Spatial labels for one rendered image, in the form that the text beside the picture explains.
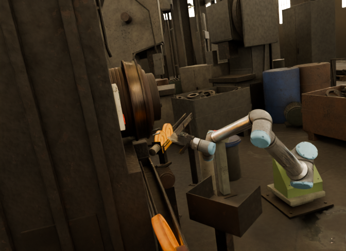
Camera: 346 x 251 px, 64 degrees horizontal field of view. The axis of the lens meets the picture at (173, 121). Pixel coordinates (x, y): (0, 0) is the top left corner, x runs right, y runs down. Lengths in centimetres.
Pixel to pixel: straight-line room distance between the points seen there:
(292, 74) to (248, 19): 114
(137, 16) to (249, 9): 184
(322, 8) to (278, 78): 207
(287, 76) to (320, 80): 59
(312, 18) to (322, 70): 142
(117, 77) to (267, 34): 407
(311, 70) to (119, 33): 311
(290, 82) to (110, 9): 299
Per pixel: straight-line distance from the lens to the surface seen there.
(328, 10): 650
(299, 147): 224
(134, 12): 432
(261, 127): 172
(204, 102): 381
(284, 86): 481
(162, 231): 99
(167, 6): 1041
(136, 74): 143
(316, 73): 509
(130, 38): 429
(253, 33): 499
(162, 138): 222
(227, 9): 508
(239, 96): 419
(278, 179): 247
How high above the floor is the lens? 132
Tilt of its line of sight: 13 degrees down
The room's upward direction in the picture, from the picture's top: 9 degrees counter-clockwise
